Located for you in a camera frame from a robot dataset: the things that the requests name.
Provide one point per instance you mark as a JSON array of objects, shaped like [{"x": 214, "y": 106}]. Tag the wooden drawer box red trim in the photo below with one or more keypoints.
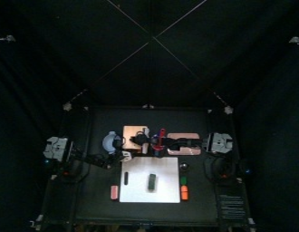
[{"x": 130, "y": 134}]

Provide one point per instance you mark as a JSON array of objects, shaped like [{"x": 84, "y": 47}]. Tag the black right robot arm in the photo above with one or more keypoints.
[{"x": 187, "y": 142}]

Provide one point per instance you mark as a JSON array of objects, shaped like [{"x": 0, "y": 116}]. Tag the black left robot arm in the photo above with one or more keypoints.
[{"x": 95, "y": 159}]

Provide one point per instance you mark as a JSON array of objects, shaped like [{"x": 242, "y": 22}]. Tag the red plastic toy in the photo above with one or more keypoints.
[{"x": 162, "y": 133}]

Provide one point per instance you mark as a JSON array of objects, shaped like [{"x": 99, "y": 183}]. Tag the light blue plate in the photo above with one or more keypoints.
[{"x": 108, "y": 142}]

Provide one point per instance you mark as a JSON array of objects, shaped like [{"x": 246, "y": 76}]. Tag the black marker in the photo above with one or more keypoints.
[{"x": 126, "y": 178}]

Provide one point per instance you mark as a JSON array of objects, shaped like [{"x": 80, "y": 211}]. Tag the pink tray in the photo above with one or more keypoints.
[{"x": 194, "y": 151}]

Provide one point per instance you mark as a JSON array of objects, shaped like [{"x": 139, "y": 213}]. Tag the dark shiny ball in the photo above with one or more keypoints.
[{"x": 184, "y": 166}]

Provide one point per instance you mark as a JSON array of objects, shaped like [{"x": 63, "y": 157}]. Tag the dark green block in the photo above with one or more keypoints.
[{"x": 152, "y": 182}]

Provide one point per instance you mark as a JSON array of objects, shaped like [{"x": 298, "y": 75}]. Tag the pink block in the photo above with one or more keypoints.
[{"x": 114, "y": 192}]

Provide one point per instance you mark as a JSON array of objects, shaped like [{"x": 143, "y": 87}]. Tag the white rectangular mat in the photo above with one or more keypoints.
[{"x": 167, "y": 187}]

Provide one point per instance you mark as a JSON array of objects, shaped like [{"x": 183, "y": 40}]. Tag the orange toy carrot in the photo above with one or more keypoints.
[{"x": 184, "y": 193}]

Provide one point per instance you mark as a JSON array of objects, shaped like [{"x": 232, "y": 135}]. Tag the white text label sticker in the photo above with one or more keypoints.
[{"x": 231, "y": 207}]

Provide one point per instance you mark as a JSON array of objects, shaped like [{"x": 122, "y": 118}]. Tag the grey metal frame bracket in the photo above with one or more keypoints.
[
  {"x": 147, "y": 106},
  {"x": 228, "y": 110},
  {"x": 67, "y": 106},
  {"x": 8, "y": 38}
]

